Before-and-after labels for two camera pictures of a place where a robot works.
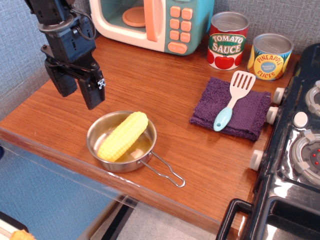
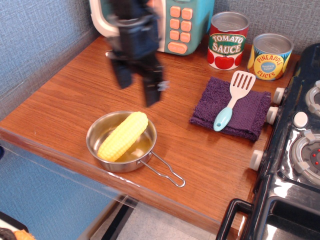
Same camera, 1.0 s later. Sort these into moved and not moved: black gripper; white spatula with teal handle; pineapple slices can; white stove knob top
Moved: black gripper
Not moved: pineapple slices can; white spatula with teal handle; white stove knob top
